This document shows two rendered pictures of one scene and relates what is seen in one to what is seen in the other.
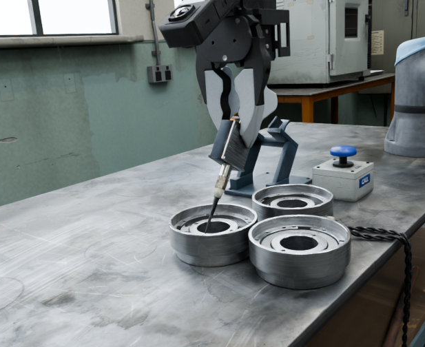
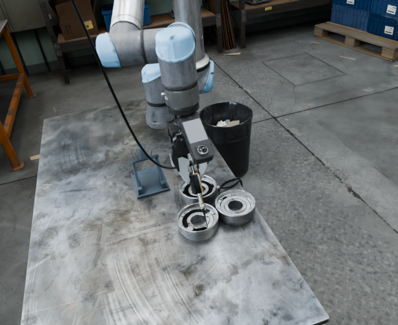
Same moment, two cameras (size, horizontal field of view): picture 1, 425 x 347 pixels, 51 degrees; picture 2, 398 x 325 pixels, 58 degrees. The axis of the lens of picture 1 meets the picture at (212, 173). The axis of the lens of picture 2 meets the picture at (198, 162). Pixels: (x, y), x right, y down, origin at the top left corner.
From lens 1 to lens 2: 0.70 m
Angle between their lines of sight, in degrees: 53
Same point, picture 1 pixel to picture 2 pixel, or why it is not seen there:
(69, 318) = (217, 289)
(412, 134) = (167, 117)
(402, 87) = (155, 94)
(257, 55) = not seen: hidden behind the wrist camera
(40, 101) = not seen: outside the picture
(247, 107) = (203, 166)
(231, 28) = not seen: hidden behind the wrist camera
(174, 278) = (212, 248)
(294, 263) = (250, 213)
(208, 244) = (214, 227)
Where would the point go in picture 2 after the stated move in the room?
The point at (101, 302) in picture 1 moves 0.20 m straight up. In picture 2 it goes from (212, 276) to (205, 211)
